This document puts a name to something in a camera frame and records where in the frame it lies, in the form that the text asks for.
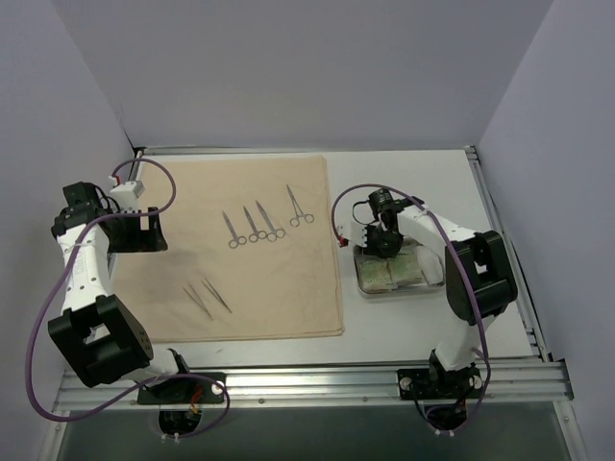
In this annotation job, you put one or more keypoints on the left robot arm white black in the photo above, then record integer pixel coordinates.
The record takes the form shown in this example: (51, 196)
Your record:
(98, 336)

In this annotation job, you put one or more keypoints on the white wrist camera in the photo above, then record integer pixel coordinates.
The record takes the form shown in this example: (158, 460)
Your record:
(352, 234)
(126, 194)

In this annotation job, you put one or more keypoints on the stainless steel tray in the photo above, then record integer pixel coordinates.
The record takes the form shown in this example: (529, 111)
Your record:
(409, 246)

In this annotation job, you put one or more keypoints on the small steel scissors left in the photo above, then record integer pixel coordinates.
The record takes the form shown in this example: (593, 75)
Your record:
(236, 240)

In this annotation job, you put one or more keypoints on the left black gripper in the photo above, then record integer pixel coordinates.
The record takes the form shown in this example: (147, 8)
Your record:
(142, 235)

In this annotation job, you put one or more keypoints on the steel tweezers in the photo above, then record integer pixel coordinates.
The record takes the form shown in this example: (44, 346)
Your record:
(194, 296)
(215, 294)

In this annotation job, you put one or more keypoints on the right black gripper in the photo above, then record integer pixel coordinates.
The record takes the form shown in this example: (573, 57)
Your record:
(384, 245)

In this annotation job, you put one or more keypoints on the long steel scissors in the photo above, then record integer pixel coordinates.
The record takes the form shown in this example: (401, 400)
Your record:
(273, 233)

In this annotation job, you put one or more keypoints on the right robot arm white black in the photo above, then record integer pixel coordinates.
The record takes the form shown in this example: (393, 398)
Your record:
(474, 266)

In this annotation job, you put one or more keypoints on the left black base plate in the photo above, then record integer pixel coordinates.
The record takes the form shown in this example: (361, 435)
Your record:
(194, 389)

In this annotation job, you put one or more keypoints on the steel hemostat forceps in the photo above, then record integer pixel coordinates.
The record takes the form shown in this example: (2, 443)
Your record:
(299, 215)

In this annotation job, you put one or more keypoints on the green glove packet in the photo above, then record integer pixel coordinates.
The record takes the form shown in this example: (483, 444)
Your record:
(405, 270)
(373, 275)

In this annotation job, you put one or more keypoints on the aluminium front rail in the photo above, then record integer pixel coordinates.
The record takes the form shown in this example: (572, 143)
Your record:
(377, 384)

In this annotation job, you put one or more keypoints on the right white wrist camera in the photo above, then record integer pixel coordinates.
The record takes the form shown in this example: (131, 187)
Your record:
(352, 234)

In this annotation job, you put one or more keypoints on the white gauze pad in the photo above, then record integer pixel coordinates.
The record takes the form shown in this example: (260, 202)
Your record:
(430, 265)

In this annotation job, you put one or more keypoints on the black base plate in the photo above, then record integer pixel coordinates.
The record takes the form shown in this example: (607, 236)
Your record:
(431, 384)
(194, 389)

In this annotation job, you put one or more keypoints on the beige cloth mat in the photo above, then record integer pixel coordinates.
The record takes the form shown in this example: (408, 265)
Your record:
(283, 289)

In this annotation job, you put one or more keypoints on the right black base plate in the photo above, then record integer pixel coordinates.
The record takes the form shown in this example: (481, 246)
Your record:
(431, 384)

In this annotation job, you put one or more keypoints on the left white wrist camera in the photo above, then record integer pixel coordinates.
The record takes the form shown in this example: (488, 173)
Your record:
(126, 194)

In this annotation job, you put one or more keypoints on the small steel scissors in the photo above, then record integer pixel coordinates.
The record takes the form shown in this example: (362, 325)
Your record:
(236, 240)
(256, 235)

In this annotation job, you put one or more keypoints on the small steel scissors middle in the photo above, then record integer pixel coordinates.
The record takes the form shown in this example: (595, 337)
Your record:
(256, 235)

